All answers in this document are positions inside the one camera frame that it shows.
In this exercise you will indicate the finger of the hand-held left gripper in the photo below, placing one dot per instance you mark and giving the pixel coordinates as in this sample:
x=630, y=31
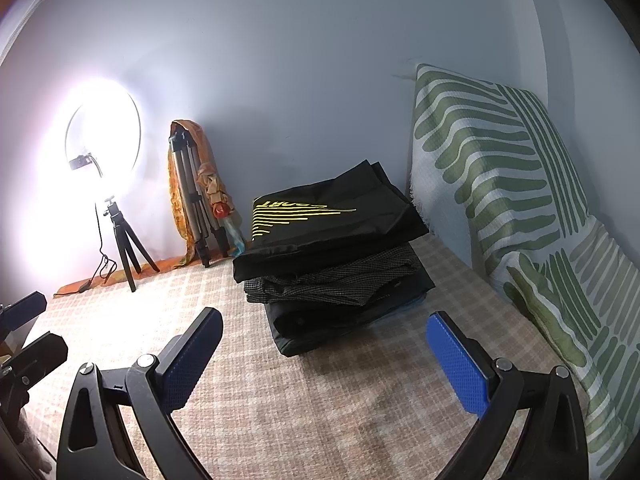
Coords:
x=22, y=310
x=35, y=357

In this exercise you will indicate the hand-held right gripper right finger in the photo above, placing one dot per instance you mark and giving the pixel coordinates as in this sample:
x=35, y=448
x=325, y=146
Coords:
x=460, y=365

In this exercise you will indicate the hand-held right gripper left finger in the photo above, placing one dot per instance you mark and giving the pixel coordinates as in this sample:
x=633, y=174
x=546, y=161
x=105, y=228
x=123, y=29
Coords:
x=190, y=360

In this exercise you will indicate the black pants with yellow print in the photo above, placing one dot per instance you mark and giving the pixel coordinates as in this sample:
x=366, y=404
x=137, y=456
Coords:
x=350, y=215

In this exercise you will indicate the orange leaf-print bed sheet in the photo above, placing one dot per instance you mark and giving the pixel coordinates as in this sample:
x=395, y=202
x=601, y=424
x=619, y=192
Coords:
x=100, y=282

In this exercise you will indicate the stack of folded dark clothes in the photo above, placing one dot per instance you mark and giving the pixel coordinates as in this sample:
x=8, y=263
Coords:
x=340, y=320

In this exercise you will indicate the beige checked blanket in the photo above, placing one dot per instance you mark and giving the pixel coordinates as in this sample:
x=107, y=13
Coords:
x=310, y=410

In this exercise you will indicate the green striped white pillow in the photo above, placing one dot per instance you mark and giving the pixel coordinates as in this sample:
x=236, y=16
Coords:
x=590, y=320
x=490, y=160

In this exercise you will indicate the phone holder clamp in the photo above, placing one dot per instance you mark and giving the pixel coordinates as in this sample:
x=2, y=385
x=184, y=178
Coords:
x=80, y=161

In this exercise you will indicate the orange floral scarf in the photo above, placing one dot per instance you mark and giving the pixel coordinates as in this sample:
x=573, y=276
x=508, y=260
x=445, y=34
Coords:
x=176, y=200

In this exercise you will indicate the grey folded tripod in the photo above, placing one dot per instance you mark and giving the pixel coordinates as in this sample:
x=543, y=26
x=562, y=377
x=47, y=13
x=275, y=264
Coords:
x=192, y=195

